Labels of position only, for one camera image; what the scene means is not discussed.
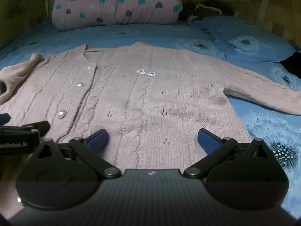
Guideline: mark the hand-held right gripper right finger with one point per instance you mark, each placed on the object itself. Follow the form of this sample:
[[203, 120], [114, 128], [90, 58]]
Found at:
[[207, 141]]

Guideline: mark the pink knit cardigan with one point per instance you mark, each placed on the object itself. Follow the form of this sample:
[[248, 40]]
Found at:
[[152, 98]]

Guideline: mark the blue dandelion-print pillow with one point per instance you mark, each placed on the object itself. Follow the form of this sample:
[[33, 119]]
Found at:
[[249, 42]]

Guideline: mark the dark clothes pile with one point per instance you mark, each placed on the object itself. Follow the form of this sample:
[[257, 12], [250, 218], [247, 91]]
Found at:
[[204, 10]]

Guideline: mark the dark cloth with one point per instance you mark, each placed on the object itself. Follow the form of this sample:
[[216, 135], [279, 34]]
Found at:
[[292, 64]]

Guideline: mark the blue dandelion-print bed sheet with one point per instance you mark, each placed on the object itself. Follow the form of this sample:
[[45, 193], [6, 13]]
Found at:
[[141, 35]]

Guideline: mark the white sheer mosquito net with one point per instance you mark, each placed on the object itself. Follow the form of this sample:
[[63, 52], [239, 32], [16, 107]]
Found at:
[[264, 2]]

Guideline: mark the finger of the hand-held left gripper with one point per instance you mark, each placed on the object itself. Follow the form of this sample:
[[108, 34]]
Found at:
[[3, 119], [37, 127]]

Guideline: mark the pink heart-print rolled quilt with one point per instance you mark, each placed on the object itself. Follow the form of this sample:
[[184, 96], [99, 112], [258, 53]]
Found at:
[[117, 4]]

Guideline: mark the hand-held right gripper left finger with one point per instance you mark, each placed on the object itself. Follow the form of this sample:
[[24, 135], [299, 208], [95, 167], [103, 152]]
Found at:
[[97, 140]]

